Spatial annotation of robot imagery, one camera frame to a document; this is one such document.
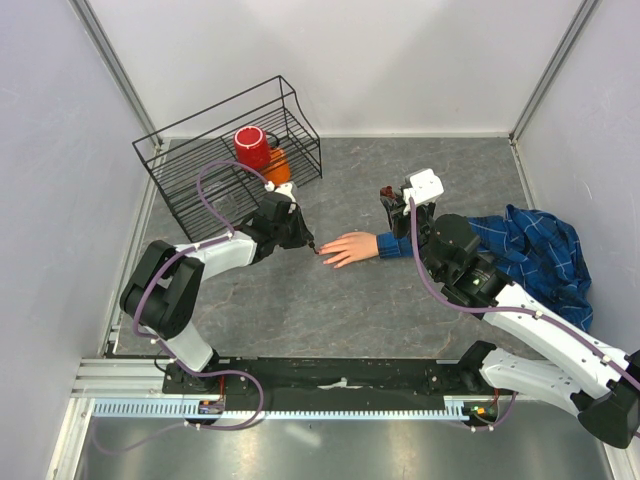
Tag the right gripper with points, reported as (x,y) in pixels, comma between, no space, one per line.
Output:
(397,213)

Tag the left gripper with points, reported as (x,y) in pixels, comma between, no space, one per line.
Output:
(303,235)

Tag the red nail polish bottle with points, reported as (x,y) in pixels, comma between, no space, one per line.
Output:
(388,192)

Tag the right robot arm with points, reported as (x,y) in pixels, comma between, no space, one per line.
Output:
(595,382)

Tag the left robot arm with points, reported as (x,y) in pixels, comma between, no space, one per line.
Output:
(161,294)

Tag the mannequin hand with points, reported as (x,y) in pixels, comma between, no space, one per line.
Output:
(349,248)

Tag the orange cup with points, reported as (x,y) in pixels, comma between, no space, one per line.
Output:
(277,170)

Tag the clear glass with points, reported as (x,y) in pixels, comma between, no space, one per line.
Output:
(222,199)

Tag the red cup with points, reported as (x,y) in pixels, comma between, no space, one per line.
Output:
(252,148)

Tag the blue plaid shirt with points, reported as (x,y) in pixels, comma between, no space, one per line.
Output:
(541,253)

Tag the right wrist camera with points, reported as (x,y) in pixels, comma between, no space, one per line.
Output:
(422,187)

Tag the black wire rack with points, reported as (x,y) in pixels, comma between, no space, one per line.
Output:
(199,150)

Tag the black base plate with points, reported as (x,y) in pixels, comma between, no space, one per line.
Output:
(332,382)

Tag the slotted cable duct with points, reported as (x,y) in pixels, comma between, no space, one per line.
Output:
(197,410)

